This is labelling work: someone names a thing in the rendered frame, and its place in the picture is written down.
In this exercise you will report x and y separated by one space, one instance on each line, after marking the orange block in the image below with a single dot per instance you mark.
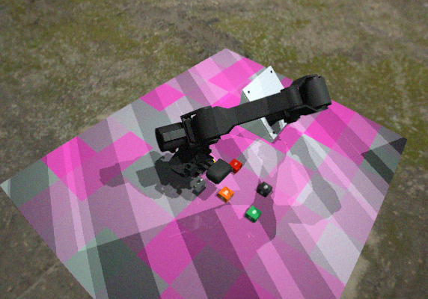
225 194

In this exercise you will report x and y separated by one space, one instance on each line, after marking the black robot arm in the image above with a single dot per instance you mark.
305 96

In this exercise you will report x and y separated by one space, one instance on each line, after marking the red block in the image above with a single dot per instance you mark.
235 165

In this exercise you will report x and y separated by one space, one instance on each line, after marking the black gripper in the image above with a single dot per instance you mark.
216 172

